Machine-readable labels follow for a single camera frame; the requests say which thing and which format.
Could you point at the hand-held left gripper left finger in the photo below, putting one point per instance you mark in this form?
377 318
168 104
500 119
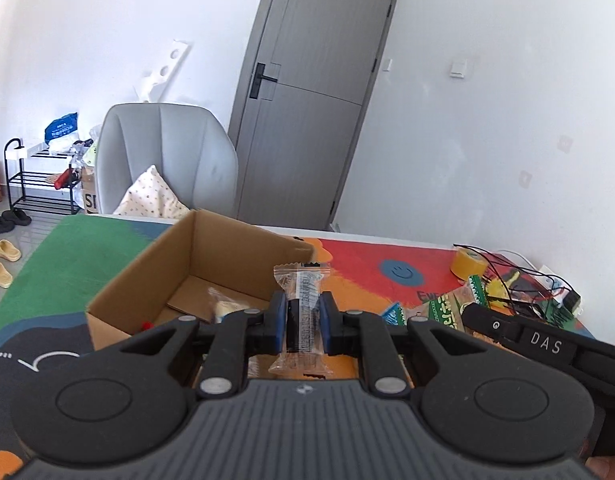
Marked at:
279 322

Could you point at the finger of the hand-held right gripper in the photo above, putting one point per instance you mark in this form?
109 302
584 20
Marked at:
487 324

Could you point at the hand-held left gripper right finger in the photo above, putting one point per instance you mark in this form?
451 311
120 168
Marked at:
329 322

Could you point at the clear snack bar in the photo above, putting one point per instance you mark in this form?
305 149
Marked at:
303 285

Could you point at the brown cardboard box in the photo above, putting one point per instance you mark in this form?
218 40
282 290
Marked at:
227 250

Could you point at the green label bread packet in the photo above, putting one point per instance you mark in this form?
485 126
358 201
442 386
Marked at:
440 311

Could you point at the white wafer packet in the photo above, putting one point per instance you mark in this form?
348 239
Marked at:
223 306

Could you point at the yellow tape roll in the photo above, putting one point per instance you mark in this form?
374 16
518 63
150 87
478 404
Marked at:
467 264

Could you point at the black charger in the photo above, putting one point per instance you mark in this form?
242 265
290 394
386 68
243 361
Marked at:
572 301

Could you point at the blue green snack packet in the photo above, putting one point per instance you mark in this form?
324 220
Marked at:
395 315

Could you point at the white power strip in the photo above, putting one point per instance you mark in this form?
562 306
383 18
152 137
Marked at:
547 275

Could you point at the white patterned pillow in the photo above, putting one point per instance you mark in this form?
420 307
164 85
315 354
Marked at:
150 195

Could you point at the grey chair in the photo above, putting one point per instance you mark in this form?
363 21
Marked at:
187 145

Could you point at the colourful cartoon cat mat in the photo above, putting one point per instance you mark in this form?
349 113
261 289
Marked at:
87 255

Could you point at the cardboard box with black print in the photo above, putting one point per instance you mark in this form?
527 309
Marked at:
90 192

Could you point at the grey door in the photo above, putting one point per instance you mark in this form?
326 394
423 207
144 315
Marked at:
317 85

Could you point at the red tool on rack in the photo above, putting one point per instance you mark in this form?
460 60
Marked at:
65 179

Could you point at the white foam board with holes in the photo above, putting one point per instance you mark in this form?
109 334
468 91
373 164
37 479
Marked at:
170 67

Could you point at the black shoe rack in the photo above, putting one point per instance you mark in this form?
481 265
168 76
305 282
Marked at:
37 177

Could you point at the black slipper pair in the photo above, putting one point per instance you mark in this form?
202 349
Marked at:
10 220

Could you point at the blue plastic bag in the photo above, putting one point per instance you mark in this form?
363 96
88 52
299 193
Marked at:
61 129

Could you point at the white light switch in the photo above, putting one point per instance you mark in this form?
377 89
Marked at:
460 67

